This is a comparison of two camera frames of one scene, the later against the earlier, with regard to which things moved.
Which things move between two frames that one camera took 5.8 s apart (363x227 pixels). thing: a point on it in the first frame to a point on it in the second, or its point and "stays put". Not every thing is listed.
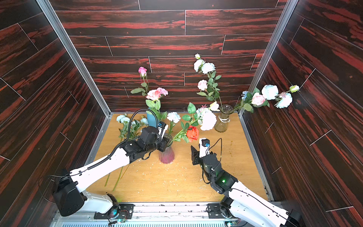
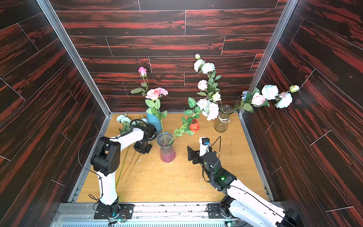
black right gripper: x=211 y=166 stays put
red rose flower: x=192 y=133 to x=194 y=126
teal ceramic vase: x=151 y=119 stays put
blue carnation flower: x=174 y=116 to x=124 y=162
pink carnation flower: x=162 y=91 stays put
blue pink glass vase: x=168 y=157 stays put
